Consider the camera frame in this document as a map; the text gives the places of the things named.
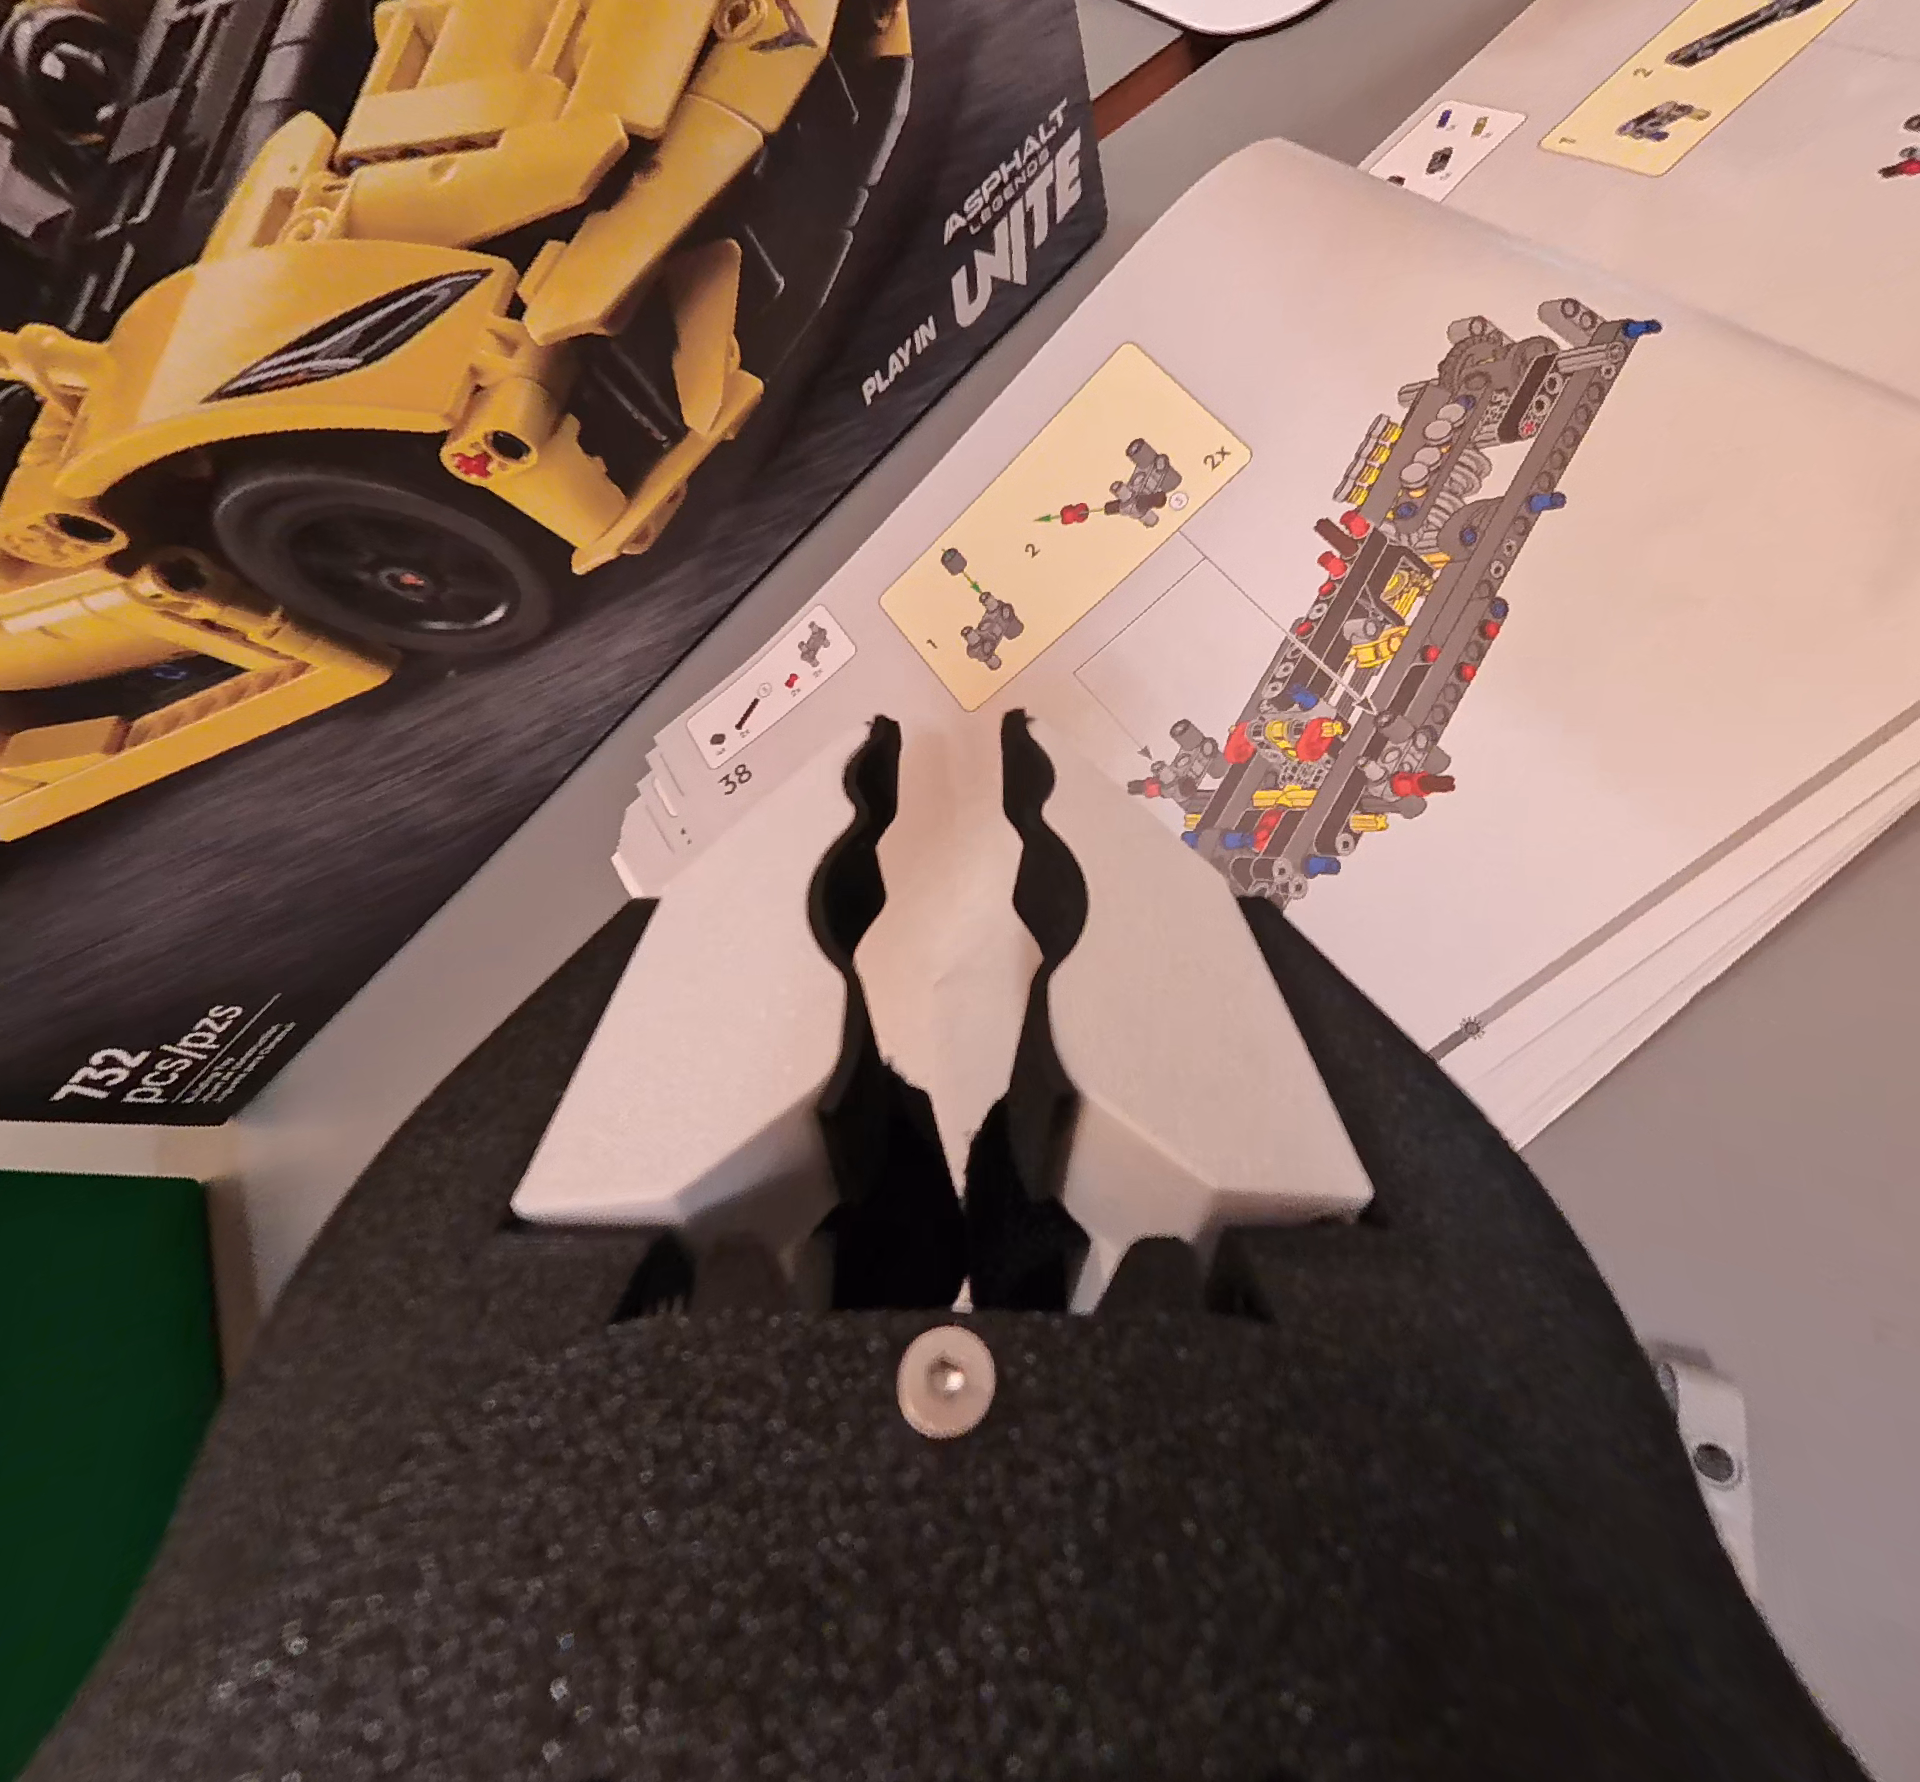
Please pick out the green plastic object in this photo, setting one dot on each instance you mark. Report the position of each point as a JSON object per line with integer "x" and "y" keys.
{"x": 89, "y": 1438}

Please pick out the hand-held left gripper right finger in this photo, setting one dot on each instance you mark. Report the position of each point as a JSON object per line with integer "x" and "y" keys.
{"x": 1200, "y": 1063}

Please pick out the light grey lego beam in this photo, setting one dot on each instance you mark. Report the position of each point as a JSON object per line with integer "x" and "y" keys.
{"x": 1708, "y": 1407}

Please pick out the black lego set box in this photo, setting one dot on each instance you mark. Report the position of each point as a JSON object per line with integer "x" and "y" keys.
{"x": 599, "y": 613}

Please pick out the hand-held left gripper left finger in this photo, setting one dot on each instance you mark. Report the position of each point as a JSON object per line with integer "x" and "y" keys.
{"x": 689, "y": 1063}

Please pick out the lego instruction booklet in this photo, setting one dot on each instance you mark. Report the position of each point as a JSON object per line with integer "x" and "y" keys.
{"x": 1648, "y": 686}

